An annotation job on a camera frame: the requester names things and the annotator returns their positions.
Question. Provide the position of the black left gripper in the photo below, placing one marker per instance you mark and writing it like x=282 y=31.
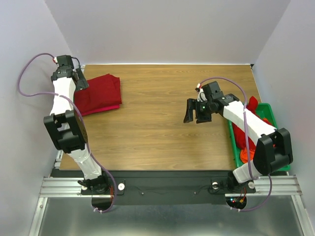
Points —
x=82 y=83

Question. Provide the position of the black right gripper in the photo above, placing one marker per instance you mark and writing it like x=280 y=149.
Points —
x=196 y=109

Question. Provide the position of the dark red t-shirt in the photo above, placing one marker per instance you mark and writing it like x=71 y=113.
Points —
x=103 y=91

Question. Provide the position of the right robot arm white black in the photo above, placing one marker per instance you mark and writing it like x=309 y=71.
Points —
x=273 y=149

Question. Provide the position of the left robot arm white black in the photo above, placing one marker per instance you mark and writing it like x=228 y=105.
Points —
x=65 y=127

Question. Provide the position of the folded pink t-shirt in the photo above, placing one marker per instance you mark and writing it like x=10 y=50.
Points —
x=99 y=110

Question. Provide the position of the orange t-shirt in bin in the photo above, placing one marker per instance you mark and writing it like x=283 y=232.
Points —
x=246 y=153

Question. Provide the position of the green plastic bin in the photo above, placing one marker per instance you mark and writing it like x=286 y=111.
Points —
x=264 y=111

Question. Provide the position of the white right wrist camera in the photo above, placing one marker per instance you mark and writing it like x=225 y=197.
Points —
x=201 y=95

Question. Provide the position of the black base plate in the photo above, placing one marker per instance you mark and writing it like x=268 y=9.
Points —
x=164 y=188

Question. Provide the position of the aluminium frame rail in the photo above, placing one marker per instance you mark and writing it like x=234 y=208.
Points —
x=53 y=187

